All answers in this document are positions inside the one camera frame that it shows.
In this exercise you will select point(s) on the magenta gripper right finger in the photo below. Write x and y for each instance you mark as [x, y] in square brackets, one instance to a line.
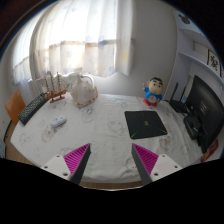
[152, 167]

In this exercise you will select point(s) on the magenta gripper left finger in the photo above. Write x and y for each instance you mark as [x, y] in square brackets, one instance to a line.
[70, 166]

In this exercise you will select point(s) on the black mouse pad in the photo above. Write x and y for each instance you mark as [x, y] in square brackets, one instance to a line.
[144, 124]

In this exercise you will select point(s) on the white computer mouse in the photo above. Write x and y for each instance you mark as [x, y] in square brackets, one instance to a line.
[56, 122]

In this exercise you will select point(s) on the black computer monitor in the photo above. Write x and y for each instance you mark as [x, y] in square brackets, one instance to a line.
[203, 103]

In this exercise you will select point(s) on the white patterned tablecloth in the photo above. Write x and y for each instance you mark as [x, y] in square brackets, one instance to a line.
[103, 125]

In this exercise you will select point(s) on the black box under monitor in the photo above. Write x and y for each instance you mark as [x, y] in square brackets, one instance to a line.
[193, 126]

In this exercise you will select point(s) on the black wifi router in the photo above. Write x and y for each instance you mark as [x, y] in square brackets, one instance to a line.
[177, 105]

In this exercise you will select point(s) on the red packet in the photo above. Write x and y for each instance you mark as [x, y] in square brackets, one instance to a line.
[210, 151]

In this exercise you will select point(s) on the black keyboard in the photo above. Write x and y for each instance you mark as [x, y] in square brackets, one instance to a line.
[27, 113]

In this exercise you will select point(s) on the wooden model sailing ship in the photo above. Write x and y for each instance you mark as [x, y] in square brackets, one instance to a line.
[55, 90]

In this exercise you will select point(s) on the cartoon boy figurine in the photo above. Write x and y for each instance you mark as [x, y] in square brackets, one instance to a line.
[153, 91]

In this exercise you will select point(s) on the orange wooden chair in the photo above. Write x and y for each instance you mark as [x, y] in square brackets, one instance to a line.
[14, 106]

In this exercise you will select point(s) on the framed calligraphy picture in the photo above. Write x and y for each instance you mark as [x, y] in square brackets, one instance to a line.
[214, 63]

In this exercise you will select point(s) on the white sheer curtain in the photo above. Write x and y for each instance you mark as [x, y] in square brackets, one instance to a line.
[88, 36]

